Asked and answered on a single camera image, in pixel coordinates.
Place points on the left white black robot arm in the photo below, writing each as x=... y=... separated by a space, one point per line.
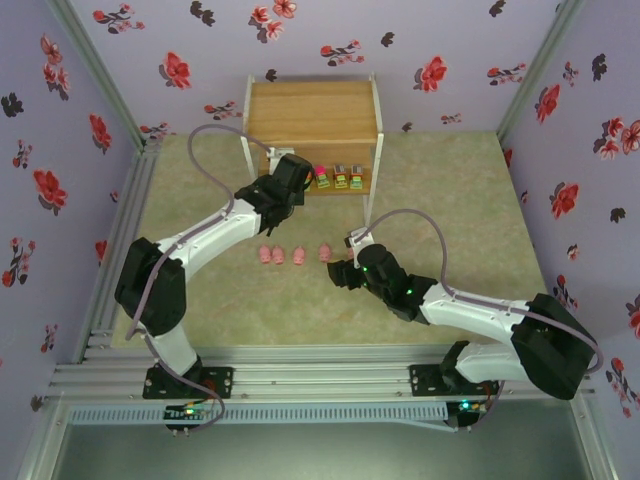
x=215 y=235

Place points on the aluminium corner post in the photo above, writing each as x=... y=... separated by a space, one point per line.
x=537 y=70
x=100 y=70

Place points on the wide aluminium base rail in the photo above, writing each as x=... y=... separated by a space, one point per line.
x=325 y=380

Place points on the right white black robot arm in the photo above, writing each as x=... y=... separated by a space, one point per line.
x=475 y=310

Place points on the pink plastic pig toy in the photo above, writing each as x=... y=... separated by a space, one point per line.
x=265 y=255
x=299 y=255
x=278 y=256
x=325 y=251
x=351 y=254

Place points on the aluminium side rail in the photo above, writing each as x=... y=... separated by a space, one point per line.
x=137 y=190

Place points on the pink mixer truck toy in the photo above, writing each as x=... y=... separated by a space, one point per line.
x=321 y=178

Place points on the controller board green light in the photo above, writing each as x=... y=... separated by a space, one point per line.
x=467 y=407
x=187 y=412

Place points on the aluminium lower frame bar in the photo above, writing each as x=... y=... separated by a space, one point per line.
x=42 y=440
x=595 y=440

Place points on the red box truck teal face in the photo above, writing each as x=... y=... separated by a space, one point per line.
x=356 y=176

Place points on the two-tier wooden shelf white frame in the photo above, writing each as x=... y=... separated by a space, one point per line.
x=310 y=110

